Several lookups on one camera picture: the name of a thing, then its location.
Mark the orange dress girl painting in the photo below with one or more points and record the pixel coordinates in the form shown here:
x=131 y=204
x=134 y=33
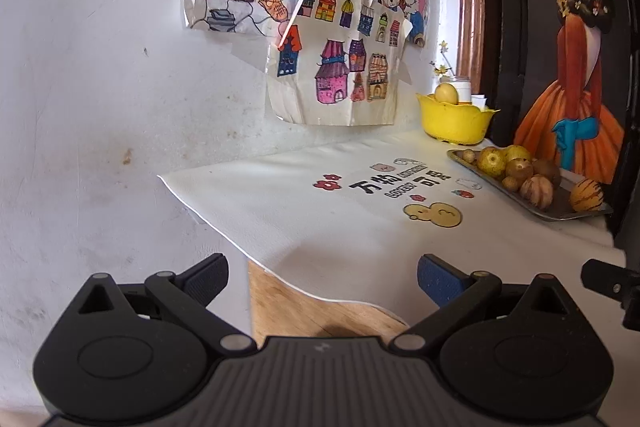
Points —
x=575 y=57

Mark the coloured houses drawing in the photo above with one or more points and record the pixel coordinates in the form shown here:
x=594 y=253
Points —
x=335 y=72

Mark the yellow round fruit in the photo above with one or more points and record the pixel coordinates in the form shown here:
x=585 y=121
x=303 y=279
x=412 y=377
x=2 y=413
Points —
x=446 y=93

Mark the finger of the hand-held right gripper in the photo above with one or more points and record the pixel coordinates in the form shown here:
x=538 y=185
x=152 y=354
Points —
x=610 y=282

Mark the cream striped pepino melon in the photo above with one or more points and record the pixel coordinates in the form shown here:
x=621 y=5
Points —
x=586 y=196

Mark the white paper box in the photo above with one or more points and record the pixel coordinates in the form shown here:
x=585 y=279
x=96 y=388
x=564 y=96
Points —
x=479 y=102

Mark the white jar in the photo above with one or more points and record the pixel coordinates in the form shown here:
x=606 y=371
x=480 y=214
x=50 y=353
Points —
x=463 y=89

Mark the white printed tablecloth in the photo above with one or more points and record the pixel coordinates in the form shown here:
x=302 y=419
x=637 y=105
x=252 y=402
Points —
x=300 y=207

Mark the brown kiwi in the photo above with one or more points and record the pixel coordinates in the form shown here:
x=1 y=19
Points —
x=548 y=170

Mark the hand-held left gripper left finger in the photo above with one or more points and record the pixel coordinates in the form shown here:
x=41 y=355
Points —
x=207 y=279

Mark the yellow flower sprig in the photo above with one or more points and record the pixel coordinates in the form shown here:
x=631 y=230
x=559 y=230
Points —
x=442 y=62

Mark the large yellow-green round fruit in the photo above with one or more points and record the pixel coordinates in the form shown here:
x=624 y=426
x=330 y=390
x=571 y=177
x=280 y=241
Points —
x=490 y=162
x=517 y=152

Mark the metal tray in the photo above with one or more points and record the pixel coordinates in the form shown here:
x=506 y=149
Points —
x=565 y=203

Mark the yellow plastic bowl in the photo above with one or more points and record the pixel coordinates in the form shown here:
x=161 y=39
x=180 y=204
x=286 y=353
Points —
x=455 y=122

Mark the black wooden frame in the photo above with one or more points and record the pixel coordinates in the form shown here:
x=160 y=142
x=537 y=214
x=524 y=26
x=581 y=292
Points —
x=505 y=7

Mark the purple striped pepino melon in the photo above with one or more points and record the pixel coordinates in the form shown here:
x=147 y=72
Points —
x=536 y=193

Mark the small brown fruit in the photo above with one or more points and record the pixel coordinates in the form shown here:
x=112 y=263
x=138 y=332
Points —
x=468 y=155
x=510 y=183

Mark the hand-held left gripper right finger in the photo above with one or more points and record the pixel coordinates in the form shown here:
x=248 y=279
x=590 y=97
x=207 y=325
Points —
x=436 y=279

